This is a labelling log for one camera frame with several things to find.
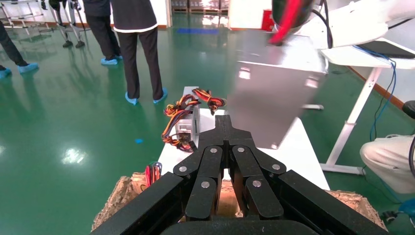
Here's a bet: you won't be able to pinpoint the brown pulp divider box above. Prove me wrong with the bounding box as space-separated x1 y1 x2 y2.
92 172 388 232

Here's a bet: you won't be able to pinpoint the seated person in beige trousers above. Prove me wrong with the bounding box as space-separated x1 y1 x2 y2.
360 134 415 226

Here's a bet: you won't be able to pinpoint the white desk with legs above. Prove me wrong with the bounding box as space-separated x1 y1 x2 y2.
321 37 415 176

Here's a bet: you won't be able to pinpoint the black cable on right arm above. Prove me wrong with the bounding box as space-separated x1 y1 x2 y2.
311 0 335 49

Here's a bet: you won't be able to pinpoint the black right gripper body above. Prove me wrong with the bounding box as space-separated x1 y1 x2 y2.
272 0 317 33

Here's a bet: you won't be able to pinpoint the red box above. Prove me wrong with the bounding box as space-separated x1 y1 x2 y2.
262 9 276 32

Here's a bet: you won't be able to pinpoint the grey legged robot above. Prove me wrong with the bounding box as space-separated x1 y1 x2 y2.
41 0 87 49

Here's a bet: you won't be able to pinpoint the black laptop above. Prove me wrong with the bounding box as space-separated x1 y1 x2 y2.
359 40 415 60

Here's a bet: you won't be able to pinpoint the stacked boxes on pallets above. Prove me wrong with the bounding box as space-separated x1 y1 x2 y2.
170 0 229 14

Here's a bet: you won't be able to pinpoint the red cables in box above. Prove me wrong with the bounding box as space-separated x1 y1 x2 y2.
144 161 163 189

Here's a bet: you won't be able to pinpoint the white metal trolley frame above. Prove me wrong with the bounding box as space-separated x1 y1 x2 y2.
0 0 45 36

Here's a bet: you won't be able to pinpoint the person in dark clothes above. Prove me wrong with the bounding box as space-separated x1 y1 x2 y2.
82 0 123 66

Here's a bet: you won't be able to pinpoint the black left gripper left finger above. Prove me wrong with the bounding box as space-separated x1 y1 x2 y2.
172 115 226 222

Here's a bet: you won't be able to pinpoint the blue cable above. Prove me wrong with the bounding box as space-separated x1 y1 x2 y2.
353 45 398 141

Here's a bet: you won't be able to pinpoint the blue floor mat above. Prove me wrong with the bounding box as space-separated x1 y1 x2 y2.
176 28 220 35

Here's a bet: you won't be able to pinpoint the person in blue shoe covers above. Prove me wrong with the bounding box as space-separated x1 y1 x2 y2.
0 21 40 79

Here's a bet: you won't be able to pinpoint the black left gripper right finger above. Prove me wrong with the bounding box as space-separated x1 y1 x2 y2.
224 115 288 220

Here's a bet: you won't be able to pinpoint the person with white-hemmed black top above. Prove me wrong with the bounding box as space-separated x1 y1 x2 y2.
110 0 169 106

